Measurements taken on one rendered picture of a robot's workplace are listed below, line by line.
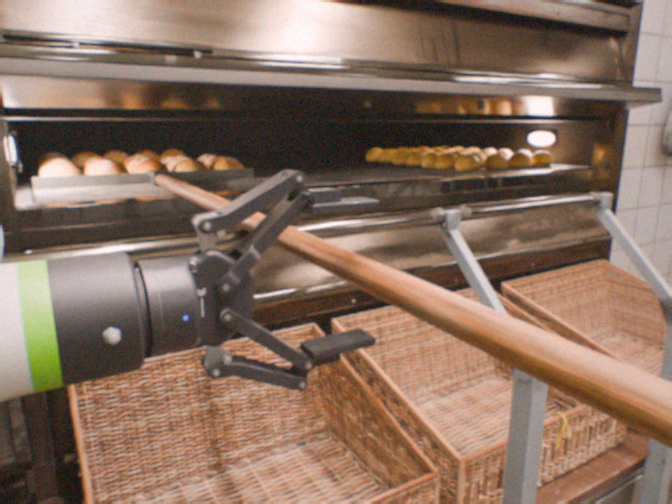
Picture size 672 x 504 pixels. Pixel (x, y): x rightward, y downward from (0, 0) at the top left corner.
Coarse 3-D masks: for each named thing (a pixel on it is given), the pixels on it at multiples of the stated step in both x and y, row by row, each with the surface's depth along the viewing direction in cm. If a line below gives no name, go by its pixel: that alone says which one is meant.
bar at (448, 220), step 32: (320, 224) 83; (352, 224) 85; (384, 224) 88; (416, 224) 92; (448, 224) 95; (608, 224) 119; (32, 256) 63; (64, 256) 64; (160, 256) 70; (640, 256) 114; (480, 288) 91; (544, 384) 84; (512, 416) 87; (544, 416) 86; (512, 448) 88; (512, 480) 88
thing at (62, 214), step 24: (576, 168) 180; (600, 168) 179; (216, 192) 115; (240, 192) 115; (360, 192) 129; (384, 192) 133; (408, 192) 137; (432, 192) 142; (456, 192) 146; (24, 216) 93; (48, 216) 95; (72, 216) 97; (96, 216) 99; (120, 216) 102; (144, 216) 104; (168, 216) 106
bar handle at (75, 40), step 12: (12, 36) 79; (24, 36) 80; (36, 36) 81; (48, 36) 81; (60, 36) 82; (72, 36) 83; (84, 36) 84; (96, 36) 85; (72, 48) 83; (132, 48) 89; (144, 48) 89; (156, 48) 90; (168, 48) 91; (180, 48) 92; (192, 48) 93; (204, 48) 94
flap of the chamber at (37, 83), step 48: (48, 96) 88; (96, 96) 91; (144, 96) 95; (192, 96) 98; (240, 96) 102; (288, 96) 106; (336, 96) 110; (384, 96) 115; (432, 96) 120; (480, 96) 126; (528, 96) 132; (576, 96) 142; (624, 96) 153
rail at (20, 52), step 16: (0, 48) 75; (16, 48) 76; (32, 48) 77; (48, 48) 78; (128, 64) 84; (144, 64) 85; (160, 64) 86; (176, 64) 88; (192, 64) 89; (208, 64) 91; (224, 64) 92; (240, 64) 93; (256, 64) 95; (272, 64) 97; (288, 64) 98; (304, 64) 100; (416, 80) 114; (432, 80) 116; (448, 80) 119; (464, 80) 121; (480, 80) 124; (496, 80) 126; (512, 80) 129; (528, 80) 132; (544, 80) 135
